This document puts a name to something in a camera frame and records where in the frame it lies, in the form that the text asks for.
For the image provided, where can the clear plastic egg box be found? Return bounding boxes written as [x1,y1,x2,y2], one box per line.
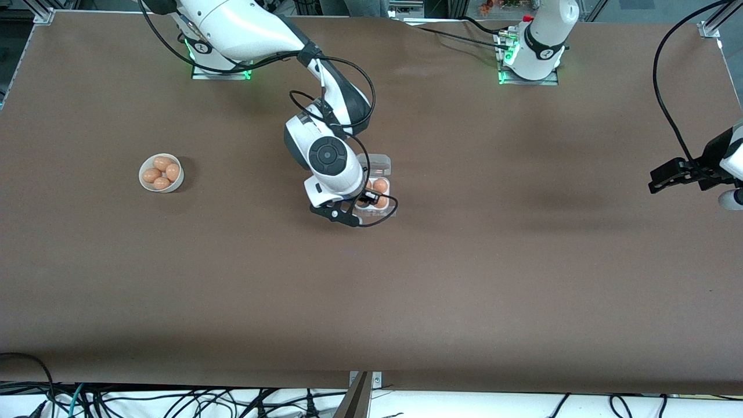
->
[353,153,393,212]

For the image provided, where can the dark metal bar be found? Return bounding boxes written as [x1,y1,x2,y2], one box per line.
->
[334,372,372,418]

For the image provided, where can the white round bowl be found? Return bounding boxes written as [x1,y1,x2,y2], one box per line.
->
[139,152,185,193]

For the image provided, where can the orange patterned item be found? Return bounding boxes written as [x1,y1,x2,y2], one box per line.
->
[477,0,526,15]

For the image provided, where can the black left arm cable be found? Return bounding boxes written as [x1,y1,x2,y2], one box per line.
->
[652,0,732,164]

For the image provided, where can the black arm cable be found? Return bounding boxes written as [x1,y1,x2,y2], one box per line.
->
[652,0,732,164]
[138,0,399,228]

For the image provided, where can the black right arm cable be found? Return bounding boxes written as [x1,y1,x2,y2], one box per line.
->
[138,0,399,228]

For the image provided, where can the aluminium frame profile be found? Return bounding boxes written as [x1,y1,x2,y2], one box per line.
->
[23,0,56,25]
[698,0,743,39]

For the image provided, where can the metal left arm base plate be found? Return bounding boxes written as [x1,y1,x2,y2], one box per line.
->
[497,63,560,87]

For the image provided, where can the small metal bracket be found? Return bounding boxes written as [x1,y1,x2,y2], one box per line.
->
[348,372,383,391]

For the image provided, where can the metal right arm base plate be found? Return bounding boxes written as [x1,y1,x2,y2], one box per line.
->
[192,57,254,81]

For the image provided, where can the tangled black cables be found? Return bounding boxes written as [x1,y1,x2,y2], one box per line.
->
[0,380,349,418]

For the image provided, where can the teal cable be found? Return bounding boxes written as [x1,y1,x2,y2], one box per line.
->
[68,383,86,418]

